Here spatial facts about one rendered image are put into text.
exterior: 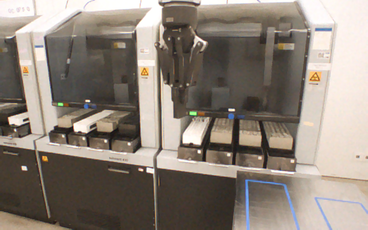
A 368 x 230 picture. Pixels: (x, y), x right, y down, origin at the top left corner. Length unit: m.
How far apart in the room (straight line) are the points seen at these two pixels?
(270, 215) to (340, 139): 1.90
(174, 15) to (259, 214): 0.62
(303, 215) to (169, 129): 0.79
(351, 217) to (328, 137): 1.72
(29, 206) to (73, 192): 0.48
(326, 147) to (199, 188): 1.61
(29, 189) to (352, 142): 2.80
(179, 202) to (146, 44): 0.90
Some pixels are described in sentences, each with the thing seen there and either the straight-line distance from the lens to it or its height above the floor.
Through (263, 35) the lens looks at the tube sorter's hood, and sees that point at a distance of 1.16.
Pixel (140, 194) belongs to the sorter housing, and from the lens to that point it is 1.46.
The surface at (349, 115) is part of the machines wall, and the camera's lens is 2.56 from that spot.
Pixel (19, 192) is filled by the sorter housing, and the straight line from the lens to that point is 2.12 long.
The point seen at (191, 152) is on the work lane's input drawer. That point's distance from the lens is 1.21.
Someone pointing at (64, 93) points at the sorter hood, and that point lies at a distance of 1.58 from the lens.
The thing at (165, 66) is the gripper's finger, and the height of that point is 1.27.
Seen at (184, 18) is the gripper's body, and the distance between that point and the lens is 0.47.
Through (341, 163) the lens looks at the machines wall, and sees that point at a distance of 2.72.
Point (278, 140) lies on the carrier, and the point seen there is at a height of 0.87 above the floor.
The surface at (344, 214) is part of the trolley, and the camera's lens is 0.90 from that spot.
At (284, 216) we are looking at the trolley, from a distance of 0.81.
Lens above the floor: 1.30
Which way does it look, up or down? 14 degrees down
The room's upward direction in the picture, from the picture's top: straight up
